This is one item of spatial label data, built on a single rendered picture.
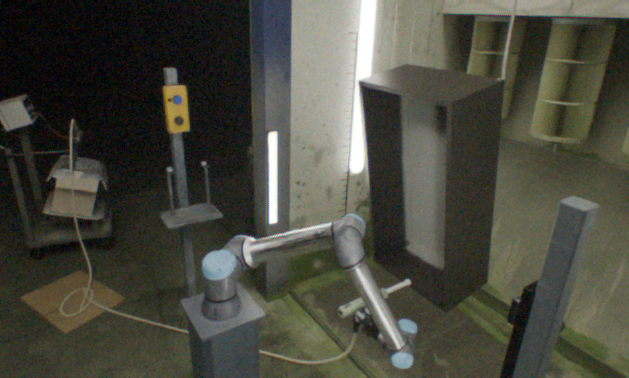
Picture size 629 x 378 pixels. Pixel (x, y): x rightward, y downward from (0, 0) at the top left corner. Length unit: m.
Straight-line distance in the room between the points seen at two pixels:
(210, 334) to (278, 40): 1.60
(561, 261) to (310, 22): 2.06
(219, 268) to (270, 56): 1.25
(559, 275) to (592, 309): 2.15
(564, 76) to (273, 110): 1.74
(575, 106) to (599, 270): 1.00
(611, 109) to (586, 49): 0.50
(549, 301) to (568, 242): 0.14
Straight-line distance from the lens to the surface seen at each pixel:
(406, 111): 2.53
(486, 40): 3.23
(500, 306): 3.27
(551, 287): 0.97
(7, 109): 3.96
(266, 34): 2.50
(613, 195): 3.24
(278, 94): 2.58
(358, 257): 1.73
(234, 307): 2.04
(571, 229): 0.91
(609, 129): 3.27
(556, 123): 3.00
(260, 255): 2.01
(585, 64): 2.94
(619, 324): 3.06
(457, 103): 1.86
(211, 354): 2.07
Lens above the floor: 1.95
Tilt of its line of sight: 22 degrees down
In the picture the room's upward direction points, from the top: 2 degrees clockwise
